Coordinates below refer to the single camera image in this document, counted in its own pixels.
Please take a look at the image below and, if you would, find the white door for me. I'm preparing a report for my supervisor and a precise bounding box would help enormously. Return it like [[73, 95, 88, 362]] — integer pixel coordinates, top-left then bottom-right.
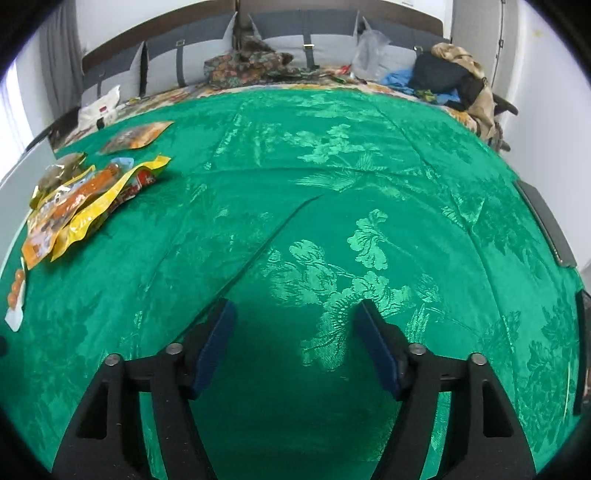
[[450, 0, 520, 93]]

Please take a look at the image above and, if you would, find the grey strapped cushion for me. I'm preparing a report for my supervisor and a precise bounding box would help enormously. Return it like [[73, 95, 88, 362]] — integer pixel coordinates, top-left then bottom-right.
[[81, 44, 145, 109], [362, 16, 444, 79], [249, 10, 361, 70], [144, 11, 238, 95]]

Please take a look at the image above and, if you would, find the white storage box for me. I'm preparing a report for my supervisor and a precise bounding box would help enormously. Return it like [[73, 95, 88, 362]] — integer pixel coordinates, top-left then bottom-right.
[[0, 138, 58, 208]]

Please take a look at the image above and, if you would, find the floral bedsheet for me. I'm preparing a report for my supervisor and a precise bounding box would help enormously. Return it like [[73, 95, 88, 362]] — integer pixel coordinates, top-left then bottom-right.
[[117, 69, 490, 139]]

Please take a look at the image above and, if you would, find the white plastic bag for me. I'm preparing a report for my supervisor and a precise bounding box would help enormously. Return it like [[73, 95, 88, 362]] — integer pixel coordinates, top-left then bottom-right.
[[78, 85, 122, 132]]

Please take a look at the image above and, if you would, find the brown orange snack packet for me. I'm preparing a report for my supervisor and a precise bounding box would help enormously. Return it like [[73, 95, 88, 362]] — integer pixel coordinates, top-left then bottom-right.
[[99, 121, 175, 155]]

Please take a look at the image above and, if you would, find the clear plastic bag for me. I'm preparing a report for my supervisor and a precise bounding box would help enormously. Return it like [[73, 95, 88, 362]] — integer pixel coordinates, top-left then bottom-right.
[[352, 28, 393, 81]]

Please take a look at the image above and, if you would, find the black bag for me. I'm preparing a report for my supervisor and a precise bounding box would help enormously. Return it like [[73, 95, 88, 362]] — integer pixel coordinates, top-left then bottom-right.
[[410, 52, 485, 100]]

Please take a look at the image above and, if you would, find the dark bedside cabinet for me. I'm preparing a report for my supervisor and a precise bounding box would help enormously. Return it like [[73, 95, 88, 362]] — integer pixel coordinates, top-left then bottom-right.
[[25, 106, 81, 153]]

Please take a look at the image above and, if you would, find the blue cloth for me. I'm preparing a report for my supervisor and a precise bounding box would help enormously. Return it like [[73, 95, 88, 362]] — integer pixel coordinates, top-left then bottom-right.
[[379, 69, 462, 104]]

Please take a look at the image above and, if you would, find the white packet with orange eggs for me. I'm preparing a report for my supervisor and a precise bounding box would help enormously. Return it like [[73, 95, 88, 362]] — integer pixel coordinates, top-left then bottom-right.
[[4, 268, 27, 332]]

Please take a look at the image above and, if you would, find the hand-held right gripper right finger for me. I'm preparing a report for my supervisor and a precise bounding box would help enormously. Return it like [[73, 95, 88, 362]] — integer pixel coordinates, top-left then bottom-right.
[[353, 299, 539, 480]]

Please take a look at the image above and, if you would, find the long yellow snack packet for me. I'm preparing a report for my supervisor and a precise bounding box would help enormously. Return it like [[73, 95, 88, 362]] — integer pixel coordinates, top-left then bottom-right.
[[50, 154, 172, 263]]

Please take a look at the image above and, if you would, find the dark floral garment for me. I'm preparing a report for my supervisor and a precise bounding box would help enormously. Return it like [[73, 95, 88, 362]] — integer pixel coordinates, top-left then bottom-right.
[[204, 23, 324, 88]]

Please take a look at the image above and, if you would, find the white sheer curtain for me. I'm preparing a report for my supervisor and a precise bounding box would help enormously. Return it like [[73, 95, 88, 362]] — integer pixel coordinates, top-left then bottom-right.
[[0, 60, 33, 176]]

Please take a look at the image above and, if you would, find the beige patterned scarf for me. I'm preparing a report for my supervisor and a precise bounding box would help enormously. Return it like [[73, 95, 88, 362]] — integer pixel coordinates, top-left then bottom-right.
[[431, 42, 502, 139]]

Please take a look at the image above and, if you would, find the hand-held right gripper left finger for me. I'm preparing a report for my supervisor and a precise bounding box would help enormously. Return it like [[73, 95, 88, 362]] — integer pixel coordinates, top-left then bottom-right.
[[52, 298, 237, 480]]

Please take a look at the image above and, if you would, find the black chair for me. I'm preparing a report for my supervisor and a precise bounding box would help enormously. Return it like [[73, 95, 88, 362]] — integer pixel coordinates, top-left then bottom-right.
[[492, 92, 519, 153]]

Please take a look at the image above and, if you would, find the dark phone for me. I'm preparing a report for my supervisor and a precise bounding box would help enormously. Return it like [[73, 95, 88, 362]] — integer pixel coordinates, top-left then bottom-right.
[[514, 180, 578, 268]]

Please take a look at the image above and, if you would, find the grey curtain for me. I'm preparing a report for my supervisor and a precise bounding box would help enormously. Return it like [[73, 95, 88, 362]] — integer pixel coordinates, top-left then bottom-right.
[[39, 2, 86, 112]]

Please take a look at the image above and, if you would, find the dark flat device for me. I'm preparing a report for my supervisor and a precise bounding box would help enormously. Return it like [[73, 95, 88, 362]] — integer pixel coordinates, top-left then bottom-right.
[[573, 290, 591, 416]]

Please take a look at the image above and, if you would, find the orange drumstick snack packet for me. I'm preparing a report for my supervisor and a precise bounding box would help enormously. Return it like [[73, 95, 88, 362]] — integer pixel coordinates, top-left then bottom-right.
[[22, 157, 136, 271]]

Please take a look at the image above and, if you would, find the yellow rimmed clear snack packet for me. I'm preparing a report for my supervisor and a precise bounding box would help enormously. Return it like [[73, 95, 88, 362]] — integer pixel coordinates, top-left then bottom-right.
[[32, 165, 98, 217]]

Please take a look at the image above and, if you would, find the green floral blanket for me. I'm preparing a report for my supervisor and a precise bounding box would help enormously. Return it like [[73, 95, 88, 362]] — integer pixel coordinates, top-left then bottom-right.
[[0, 85, 583, 480]]

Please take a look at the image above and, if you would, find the olive green pickle packet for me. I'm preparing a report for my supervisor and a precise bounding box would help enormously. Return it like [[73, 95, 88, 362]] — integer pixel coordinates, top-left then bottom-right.
[[30, 152, 88, 208]]

